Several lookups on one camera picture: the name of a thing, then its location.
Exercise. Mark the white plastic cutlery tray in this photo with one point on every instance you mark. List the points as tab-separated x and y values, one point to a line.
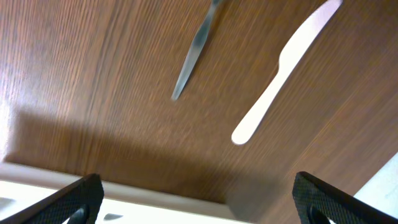
23	186

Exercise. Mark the pink plastic knife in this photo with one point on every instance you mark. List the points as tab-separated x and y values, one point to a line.
289	57

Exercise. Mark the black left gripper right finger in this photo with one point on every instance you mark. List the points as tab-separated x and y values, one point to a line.
319	202

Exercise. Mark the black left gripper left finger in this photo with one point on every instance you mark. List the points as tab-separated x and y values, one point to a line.
78	202

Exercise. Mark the small dark metal teaspoon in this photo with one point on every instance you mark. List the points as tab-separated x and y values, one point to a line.
195	49

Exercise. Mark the small silver teaspoon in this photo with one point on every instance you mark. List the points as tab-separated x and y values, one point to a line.
110	217

